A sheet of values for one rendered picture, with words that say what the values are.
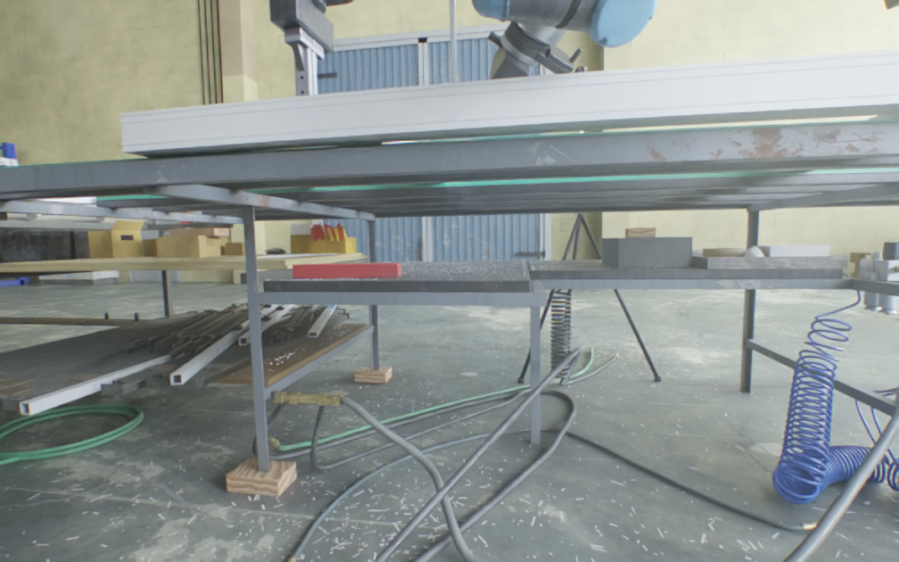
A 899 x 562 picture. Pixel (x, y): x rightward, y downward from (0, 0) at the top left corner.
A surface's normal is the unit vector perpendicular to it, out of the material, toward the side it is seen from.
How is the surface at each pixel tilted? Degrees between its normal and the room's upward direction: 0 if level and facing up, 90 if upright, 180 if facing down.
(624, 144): 90
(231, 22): 90
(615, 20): 139
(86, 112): 90
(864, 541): 0
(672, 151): 90
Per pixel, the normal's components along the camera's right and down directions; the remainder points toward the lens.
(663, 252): -0.15, 0.09
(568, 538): -0.02, -1.00
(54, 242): 0.99, 0.03
